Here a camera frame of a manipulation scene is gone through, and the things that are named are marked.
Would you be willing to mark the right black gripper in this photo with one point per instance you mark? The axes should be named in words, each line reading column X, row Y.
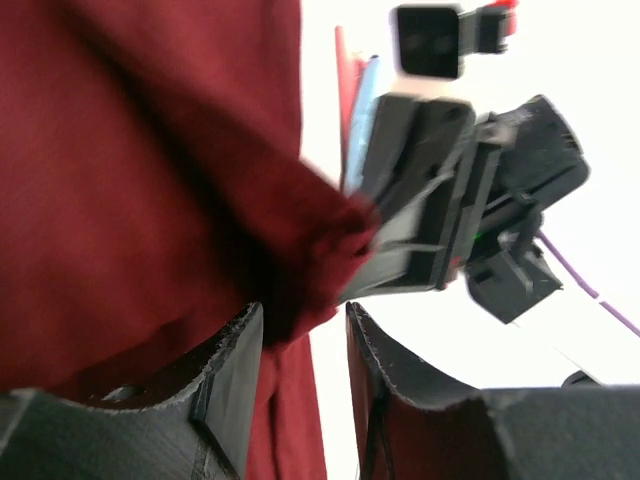
column 480, row 219

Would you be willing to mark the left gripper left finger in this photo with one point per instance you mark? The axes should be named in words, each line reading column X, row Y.
column 190, row 420

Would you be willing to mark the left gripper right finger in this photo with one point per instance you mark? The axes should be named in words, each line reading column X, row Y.
column 413, row 421

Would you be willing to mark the dark maroon t shirt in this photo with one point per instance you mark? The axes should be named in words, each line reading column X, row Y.
column 151, row 187

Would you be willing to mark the folded pink t shirt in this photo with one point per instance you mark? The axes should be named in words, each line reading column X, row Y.
column 350, row 65

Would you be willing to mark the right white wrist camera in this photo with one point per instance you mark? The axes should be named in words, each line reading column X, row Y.
column 431, row 41

